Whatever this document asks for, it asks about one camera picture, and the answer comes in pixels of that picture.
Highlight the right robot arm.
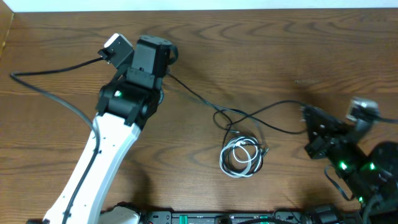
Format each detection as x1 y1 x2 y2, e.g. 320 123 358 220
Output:
302 105 397 223

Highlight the white usb cable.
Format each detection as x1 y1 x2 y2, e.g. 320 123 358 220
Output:
219 136 265 179

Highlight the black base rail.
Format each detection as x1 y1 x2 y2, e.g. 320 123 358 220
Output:
99 202 364 224

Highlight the short black usb cable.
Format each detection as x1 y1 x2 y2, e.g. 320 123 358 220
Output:
222 136 270 175

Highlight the long black usb cable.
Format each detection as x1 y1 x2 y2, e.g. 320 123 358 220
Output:
166 73 308 156

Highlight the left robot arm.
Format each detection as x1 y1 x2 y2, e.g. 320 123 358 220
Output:
42 33 178 223

